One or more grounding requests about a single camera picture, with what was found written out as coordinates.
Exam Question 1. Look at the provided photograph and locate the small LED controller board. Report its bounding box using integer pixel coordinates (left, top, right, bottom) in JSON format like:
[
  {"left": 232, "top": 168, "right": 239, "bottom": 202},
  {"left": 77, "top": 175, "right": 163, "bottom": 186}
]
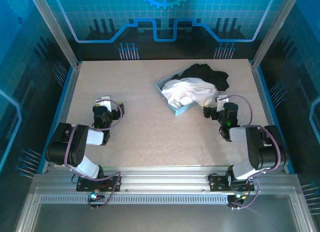
[
  {"left": 227, "top": 193, "right": 247, "bottom": 204},
  {"left": 87, "top": 190, "right": 105, "bottom": 204}
]

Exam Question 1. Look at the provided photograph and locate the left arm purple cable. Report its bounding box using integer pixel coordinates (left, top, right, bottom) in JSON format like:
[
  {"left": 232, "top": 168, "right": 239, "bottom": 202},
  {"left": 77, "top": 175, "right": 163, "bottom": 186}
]
[{"left": 64, "top": 99, "right": 124, "bottom": 211}]

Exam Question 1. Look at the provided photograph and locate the aluminium frame post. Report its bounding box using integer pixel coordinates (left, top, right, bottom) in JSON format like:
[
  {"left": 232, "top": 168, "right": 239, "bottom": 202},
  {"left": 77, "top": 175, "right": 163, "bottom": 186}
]
[
  {"left": 27, "top": 0, "right": 82, "bottom": 69},
  {"left": 251, "top": 0, "right": 301, "bottom": 69}
]

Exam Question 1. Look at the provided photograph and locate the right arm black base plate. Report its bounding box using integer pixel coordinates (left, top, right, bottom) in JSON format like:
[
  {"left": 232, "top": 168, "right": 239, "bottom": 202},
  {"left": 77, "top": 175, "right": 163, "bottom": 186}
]
[{"left": 208, "top": 174, "right": 256, "bottom": 193}]

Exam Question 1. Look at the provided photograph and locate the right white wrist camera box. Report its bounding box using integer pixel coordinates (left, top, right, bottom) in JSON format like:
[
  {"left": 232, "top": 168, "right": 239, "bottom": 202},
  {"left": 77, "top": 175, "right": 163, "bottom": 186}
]
[{"left": 216, "top": 94, "right": 230, "bottom": 110}]

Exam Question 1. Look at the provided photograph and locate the black t-shirt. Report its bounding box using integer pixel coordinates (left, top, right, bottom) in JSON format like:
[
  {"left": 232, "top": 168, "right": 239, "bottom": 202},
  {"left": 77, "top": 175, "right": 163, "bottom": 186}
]
[{"left": 173, "top": 63, "right": 230, "bottom": 92}]

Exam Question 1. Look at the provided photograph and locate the brushed metal shelf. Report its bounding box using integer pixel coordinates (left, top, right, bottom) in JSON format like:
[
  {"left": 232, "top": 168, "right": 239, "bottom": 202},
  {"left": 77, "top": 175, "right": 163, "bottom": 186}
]
[{"left": 14, "top": 186, "right": 316, "bottom": 232}]

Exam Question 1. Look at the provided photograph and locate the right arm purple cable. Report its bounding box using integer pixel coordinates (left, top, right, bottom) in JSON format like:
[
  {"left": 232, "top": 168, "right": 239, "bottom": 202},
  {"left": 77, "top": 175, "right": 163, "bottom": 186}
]
[{"left": 218, "top": 94, "right": 281, "bottom": 212}]

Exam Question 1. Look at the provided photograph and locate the light blue plastic basket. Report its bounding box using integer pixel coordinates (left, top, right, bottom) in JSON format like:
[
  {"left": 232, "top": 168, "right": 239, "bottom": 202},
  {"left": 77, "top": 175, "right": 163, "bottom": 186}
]
[{"left": 156, "top": 68, "right": 198, "bottom": 118}]

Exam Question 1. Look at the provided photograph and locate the white crumpled t-shirt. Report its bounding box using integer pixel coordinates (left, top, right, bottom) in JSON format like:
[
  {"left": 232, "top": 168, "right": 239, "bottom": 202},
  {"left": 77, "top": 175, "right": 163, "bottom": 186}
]
[{"left": 161, "top": 77, "right": 219, "bottom": 109}]

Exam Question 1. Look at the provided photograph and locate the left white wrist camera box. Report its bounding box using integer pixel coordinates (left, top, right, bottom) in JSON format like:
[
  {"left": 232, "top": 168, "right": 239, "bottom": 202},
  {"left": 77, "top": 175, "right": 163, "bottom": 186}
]
[{"left": 96, "top": 95, "right": 113, "bottom": 112}]

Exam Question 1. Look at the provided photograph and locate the aluminium table side rail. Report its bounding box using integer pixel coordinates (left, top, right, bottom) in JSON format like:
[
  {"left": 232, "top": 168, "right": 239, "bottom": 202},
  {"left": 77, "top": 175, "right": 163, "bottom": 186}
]
[
  {"left": 251, "top": 61, "right": 293, "bottom": 174},
  {"left": 41, "top": 63, "right": 82, "bottom": 174}
]

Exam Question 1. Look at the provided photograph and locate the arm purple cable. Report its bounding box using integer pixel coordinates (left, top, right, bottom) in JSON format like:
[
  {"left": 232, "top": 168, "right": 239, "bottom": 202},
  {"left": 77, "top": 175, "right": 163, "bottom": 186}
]
[
  {"left": 64, "top": 99, "right": 124, "bottom": 211},
  {"left": 218, "top": 94, "right": 281, "bottom": 212}
]

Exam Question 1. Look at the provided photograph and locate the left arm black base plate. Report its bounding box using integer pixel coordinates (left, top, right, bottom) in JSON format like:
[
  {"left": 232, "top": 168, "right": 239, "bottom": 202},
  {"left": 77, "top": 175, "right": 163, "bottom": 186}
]
[{"left": 76, "top": 175, "right": 122, "bottom": 193}]

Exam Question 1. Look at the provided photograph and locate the aluminium mounting rail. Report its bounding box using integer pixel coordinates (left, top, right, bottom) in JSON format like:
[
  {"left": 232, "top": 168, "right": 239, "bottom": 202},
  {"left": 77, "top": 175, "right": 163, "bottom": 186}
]
[{"left": 33, "top": 165, "right": 298, "bottom": 193}]

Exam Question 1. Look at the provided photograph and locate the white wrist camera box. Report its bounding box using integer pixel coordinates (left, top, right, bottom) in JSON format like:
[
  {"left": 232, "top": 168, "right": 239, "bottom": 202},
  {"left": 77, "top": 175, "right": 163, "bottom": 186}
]
[
  {"left": 216, "top": 94, "right": 230, "bottom": 110},
  {"left": 96, "top": 95, "right": 113, "bottom": 112}
]

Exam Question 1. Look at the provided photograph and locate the slotted grey cable duct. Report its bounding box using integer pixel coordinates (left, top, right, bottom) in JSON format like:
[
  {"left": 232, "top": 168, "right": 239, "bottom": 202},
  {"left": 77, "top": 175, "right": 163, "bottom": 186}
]
[{"left": 39, "top": 194, "right": 230, "bottom": 205}]

